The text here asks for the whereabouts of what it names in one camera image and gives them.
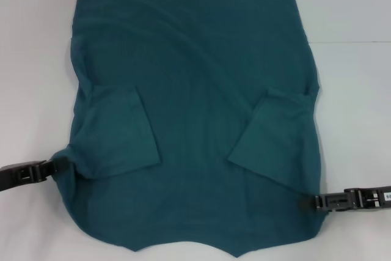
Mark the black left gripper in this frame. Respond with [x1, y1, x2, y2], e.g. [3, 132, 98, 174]
[0, 156, 70, 194]

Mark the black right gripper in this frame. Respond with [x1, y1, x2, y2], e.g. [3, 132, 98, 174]
[297, 185, 391, 213]

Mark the teal blue t-shirt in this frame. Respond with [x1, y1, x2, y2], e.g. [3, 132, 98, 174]
[50, 0, 324, 257]

